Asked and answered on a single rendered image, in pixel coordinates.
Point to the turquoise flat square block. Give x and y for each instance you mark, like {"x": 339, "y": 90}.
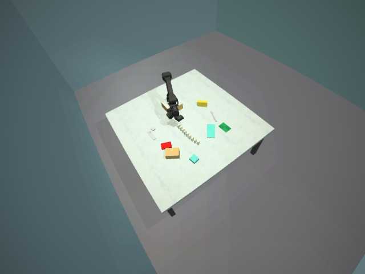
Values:
{"x": 194, "y": 159}

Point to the turquoise flat slab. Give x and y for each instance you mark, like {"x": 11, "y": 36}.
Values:
{"x": 211, "y": 131}

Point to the green flat slab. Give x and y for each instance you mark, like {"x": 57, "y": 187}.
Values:
{"x": 224, "y": 127}

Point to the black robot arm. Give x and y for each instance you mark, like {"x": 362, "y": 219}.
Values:
{"x": 171, "y": 98}

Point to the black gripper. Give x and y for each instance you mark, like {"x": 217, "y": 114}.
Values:
{"x": 178, "y": 118}

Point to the red rectangular block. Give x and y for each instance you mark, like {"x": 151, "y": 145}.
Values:
{"x": 166, "y": 145}

